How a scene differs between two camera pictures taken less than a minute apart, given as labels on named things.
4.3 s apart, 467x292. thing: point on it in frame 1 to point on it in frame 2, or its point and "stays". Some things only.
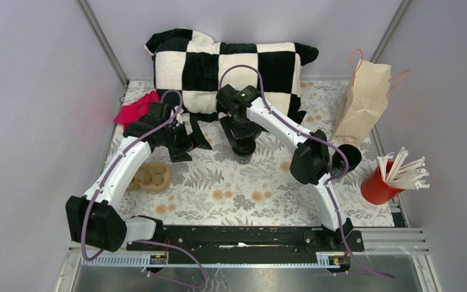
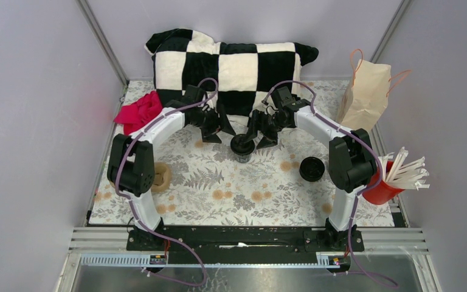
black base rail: x=249 y=245 stays
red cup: x=375 y=190 stays
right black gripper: x=253 y=131 to x=259 y=117
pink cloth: x=132 y=112 stays
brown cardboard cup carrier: x=151 y=177 stays
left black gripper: x=180 y=153 to x=209 y=134
